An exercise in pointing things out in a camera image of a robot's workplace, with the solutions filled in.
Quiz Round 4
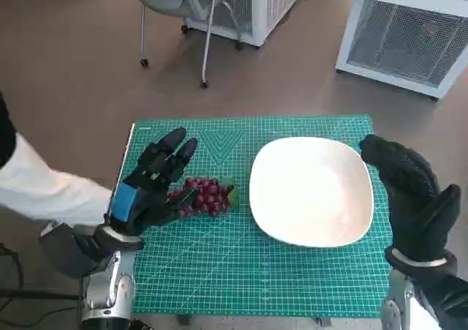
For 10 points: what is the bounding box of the white mesh cabinet red light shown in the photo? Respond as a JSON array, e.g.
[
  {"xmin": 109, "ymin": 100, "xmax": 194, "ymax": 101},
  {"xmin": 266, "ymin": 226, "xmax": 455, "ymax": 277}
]
[{"xmin": 335, "ymin": 0, "xmax": 468, "ymax": 100}]

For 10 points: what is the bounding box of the green cutting mat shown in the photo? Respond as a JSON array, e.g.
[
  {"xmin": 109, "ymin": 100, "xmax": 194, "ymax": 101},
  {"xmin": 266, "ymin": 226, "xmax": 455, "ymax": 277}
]
[{"xmin": 130, "ymin": 114, "xmax": 394, "ymax": 315}]

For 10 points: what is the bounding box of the white mesh cabinet with casters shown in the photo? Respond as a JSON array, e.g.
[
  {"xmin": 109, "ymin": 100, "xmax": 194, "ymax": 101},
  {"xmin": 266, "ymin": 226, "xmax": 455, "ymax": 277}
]
[{"xmin": 182, "ymin": 0, "xmax": 316, "ymax": 48}]

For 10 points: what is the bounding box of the black floor cable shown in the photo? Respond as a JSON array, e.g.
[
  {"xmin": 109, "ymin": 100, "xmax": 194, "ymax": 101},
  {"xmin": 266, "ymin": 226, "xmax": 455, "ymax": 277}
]
[{"xmin": 0, "ymin": 244, "xmax": 83, "ymax": 302}]

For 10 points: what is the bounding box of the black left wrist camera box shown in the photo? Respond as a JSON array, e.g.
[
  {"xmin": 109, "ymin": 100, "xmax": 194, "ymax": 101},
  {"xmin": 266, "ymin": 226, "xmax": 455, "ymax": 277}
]
[{"xmin": 38, "ymin": 222, "xmax": 110, "ymax": 280}]

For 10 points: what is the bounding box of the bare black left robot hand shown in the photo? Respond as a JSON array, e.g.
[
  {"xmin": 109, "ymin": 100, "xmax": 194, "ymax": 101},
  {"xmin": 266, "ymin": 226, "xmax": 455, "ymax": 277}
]
[{"xmin": 104, "ymin": 127, "xmax": 200, "ymax": 241}]

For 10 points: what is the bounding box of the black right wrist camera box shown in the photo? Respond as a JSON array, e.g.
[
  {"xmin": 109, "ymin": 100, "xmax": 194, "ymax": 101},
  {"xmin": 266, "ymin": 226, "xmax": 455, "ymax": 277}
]
[{"xmin": 409, "ymin": 251, "xmax": 468, "ymax": 330}]

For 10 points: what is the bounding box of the red toy grape bunch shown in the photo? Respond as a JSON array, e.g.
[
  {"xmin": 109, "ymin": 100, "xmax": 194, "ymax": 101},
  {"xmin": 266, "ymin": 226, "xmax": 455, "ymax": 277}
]
[{"xmin": 167, "ymin": 177, "xmax": 241, "ymax": 220}]

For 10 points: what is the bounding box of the person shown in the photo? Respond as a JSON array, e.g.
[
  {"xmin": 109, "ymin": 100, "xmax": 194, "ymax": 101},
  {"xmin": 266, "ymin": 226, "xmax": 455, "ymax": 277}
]
[{"xmin": 0, "ymin": 91, "xmax": 115, "ymax": 230}]

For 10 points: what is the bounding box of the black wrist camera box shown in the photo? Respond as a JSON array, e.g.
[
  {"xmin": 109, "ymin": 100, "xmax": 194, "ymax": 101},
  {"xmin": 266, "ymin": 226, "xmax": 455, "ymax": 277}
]
[
  {"xmin": 409, "ymin": 251, "xmax": 468, "ymax": 330},
  {"xmin": 38, "ymin": 222, "xmax": 110, "ymax": 280}
]

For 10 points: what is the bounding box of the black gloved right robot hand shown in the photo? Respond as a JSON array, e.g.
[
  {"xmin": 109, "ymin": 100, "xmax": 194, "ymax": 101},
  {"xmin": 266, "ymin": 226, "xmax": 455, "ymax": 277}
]
[{"xmin": 360, "ymin": 134, "xmax": 462, "ymax": 264}]

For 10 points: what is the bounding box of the white square plate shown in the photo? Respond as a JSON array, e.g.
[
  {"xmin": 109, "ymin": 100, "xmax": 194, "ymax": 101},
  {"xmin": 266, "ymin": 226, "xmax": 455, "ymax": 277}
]
[{"xmin": 249, "ymin": 137, "xmax": 374, "ymax": 249}]

